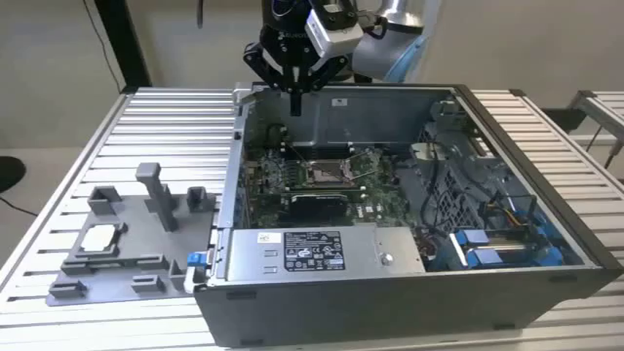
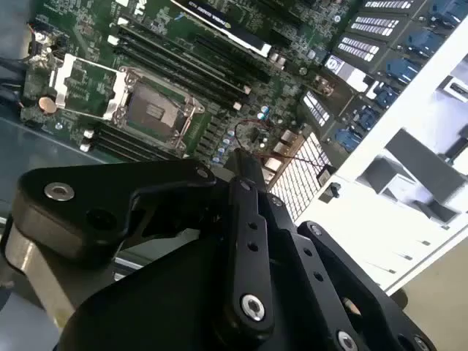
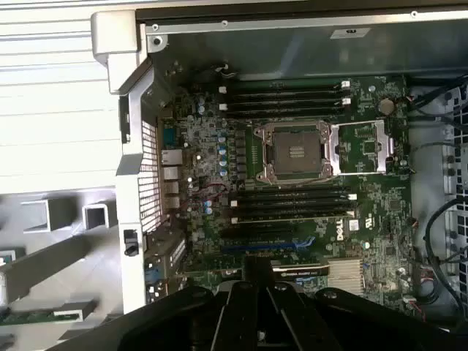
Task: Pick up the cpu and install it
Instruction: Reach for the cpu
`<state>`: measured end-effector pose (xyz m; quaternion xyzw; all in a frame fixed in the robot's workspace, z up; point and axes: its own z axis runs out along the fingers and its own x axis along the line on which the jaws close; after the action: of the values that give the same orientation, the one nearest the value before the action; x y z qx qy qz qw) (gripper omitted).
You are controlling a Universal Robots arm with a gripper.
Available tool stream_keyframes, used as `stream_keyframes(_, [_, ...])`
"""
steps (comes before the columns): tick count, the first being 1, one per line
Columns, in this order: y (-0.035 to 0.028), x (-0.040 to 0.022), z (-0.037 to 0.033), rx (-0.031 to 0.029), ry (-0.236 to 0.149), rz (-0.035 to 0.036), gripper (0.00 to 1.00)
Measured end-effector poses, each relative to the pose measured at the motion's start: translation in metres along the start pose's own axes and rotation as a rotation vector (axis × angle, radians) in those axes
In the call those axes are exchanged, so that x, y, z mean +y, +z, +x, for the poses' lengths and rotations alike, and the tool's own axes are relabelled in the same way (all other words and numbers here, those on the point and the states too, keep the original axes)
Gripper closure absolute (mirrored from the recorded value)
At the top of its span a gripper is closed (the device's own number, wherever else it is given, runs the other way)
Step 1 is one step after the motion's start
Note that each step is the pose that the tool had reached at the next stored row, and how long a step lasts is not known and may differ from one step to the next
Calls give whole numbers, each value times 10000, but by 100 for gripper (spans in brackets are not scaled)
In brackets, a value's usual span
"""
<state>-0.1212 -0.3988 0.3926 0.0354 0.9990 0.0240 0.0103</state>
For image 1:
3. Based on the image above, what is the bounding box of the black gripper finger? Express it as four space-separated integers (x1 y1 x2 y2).
241 41 297 117
296 54 351 117

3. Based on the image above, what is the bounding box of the metal socket cover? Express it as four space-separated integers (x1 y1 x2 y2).
343 151 383 180

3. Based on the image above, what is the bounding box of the silver CPU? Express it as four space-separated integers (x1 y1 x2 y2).
79 224 121 253

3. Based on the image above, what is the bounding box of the CPU socket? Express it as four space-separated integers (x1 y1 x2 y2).
303 159 351 186

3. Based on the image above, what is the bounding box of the black graphics card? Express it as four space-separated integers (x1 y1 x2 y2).
288 192 351 228

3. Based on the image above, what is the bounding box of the green motherboard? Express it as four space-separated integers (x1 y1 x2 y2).
241 144 421 230

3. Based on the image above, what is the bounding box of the grey metal drive cage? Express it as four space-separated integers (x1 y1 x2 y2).
397 120 520 235

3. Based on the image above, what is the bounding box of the silver power supply unit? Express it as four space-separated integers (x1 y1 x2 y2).
224 224 428 283

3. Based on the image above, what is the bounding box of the blue disk carrier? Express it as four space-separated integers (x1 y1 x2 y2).
448 228 531 252
465 247 537 271

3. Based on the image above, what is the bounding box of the grey plastic parts rack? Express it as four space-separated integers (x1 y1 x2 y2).
44 162 220 307

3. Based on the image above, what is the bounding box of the metal slat side table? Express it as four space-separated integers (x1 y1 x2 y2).
564 89 624 147

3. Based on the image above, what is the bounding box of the black round stool base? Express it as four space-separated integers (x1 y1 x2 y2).
0 156 27 193

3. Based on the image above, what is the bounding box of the large white wrist camera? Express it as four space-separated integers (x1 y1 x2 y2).
303 0 365 59

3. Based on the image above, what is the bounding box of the black frame post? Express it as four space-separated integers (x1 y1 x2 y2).
92 0 153 88

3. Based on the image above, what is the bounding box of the red wire bundle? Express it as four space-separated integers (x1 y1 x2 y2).
416 228 448 261

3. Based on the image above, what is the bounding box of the coloured power wire bundle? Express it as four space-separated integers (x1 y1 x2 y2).
480 199 531 230

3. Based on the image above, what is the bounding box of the blue plastic bay rail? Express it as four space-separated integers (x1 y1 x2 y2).
528 214 564 267

